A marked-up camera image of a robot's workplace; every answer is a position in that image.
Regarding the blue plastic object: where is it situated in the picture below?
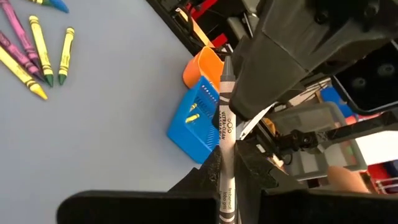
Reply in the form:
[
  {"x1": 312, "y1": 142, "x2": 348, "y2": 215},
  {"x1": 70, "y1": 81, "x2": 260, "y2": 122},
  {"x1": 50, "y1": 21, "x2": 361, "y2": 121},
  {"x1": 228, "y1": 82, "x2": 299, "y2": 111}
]
[{"x1": 320, "y1": 86, "x2": 355, "y2": 118}]

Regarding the light wooden table board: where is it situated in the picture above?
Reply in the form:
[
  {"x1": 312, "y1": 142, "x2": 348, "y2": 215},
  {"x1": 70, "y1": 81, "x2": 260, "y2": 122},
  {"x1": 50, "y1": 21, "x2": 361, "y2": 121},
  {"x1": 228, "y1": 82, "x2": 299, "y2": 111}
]
[{"x1": 175, "y1": 7, "x2": 216, "y2": 49}]

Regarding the white paper sheet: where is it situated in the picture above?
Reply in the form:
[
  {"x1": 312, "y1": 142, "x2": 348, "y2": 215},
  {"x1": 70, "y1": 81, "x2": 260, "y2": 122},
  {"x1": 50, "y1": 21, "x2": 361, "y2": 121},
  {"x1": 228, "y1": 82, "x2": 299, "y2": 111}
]
[{"x1": 239, "y1": 102, "x2": 276, "y2": 141}]

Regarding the black table frame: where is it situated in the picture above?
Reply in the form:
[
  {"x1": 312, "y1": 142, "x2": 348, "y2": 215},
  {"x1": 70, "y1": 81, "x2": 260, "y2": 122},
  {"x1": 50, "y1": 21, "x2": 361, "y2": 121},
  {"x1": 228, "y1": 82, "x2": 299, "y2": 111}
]
[{"x1": 145, "y1": 0, "x2": 237, "y2": 57}]

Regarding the white gray crayon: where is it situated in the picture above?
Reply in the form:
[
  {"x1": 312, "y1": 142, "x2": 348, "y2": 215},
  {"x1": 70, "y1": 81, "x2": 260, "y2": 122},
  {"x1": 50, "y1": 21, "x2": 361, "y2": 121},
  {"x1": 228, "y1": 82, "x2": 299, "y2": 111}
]
[{"x1": 217, "y1": 55, "x2": 239, "y2": 224}]

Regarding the purple crayon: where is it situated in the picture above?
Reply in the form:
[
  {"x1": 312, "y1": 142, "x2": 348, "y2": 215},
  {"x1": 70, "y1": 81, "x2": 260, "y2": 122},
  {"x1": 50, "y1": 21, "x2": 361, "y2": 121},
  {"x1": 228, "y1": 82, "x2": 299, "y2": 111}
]
[
  {"x1": 0, "y1": 30, "x2": 45, "y2": 82},
  {"x1": 0, "y1": 0, "x2": 40, "y2": 65}
]

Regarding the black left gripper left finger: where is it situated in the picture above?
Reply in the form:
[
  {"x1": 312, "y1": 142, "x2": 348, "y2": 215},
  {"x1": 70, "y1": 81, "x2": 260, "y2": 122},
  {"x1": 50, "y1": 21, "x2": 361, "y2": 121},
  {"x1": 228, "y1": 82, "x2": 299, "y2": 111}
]
[{"x1": 57, "y1": 146, "x2": 223, "y2": 224}]

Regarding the blue plastic basket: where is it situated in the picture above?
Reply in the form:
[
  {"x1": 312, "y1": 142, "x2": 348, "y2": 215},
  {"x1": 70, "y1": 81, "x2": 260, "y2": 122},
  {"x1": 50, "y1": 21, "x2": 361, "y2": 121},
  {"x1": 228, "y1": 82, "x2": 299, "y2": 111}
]
[{"x1": 166, "y1": 75, "x2": 222, "y2": 165}]

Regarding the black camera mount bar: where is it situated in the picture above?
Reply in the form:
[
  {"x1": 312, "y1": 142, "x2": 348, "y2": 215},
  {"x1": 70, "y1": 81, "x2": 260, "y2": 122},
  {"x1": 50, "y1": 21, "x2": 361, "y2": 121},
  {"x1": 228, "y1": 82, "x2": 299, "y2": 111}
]
[{"x1": 273, "y1": 108, "x2": 398, "y2": 153}]

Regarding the tan rounded object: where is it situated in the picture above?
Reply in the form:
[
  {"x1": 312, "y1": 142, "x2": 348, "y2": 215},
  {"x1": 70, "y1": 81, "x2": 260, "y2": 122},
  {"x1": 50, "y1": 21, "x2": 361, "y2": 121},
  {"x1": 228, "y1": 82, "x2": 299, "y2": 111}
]
[{"x1": 326, "y1": 166, "x2": 371, "y2": 194}]

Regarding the orange plastic bin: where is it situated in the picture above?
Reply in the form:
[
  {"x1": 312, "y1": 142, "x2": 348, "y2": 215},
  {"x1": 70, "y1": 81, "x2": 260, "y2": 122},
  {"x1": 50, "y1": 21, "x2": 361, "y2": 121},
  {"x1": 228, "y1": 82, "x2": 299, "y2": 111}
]
[{"x1": 182, "y1": 46, "x2": 225, "y2": 91}]

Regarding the gray plastic crate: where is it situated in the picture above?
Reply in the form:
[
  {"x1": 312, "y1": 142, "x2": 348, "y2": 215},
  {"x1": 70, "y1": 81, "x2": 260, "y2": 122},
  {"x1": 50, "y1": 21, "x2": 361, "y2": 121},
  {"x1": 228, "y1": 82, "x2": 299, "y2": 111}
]
[{"x1": 267, "y1": 101, "x2": 369, "y2": 182}]

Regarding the red plastic object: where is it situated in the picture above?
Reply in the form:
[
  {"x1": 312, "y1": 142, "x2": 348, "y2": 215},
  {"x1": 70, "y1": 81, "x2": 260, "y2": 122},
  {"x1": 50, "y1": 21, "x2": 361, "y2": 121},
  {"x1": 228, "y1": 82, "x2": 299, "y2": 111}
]
[{"x1": 186, "y1": 0, "x2": 229, "y2": 49}]

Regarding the green-tipped yellow crayon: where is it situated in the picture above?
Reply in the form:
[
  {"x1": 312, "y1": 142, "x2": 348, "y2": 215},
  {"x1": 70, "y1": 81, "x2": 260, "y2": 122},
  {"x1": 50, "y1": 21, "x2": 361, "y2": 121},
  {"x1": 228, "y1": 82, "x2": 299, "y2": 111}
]
[
  {"x1": 29, "y1": 15, "x2": 55, "y2": 88},
  {"x1": 58, "y1": 27, "x2": 76, "y2": 86}
]

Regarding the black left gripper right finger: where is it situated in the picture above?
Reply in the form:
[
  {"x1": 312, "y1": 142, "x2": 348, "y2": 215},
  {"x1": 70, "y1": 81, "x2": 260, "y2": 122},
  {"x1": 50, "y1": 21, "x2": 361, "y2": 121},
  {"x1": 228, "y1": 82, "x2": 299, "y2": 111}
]
[{"x1": 234, "y1": 139, "x2": 398, "y2": 224}]

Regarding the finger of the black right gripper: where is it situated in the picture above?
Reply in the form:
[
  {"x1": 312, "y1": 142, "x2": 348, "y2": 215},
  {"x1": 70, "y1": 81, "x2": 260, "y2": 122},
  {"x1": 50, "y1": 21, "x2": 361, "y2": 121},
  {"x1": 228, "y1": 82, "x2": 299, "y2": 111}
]
[{"x1": 229, "y1": 0, "x2": 398, "y2": 121}]

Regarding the white flat box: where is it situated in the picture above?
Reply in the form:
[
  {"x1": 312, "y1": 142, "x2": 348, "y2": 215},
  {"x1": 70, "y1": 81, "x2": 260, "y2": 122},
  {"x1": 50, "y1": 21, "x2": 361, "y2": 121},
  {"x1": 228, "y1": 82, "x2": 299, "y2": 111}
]
[{"x1": 354, "y1": 130, "x2": 398, "y2": 166}]

